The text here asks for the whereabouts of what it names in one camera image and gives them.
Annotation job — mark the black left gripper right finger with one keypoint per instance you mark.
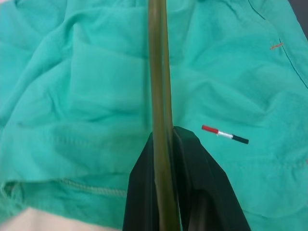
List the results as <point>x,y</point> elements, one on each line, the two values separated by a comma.
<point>207,175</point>

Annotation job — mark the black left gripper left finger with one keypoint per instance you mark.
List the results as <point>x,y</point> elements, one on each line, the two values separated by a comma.
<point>142,192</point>

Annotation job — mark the teal green shorts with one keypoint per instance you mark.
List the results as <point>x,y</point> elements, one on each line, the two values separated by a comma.
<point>84,96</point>

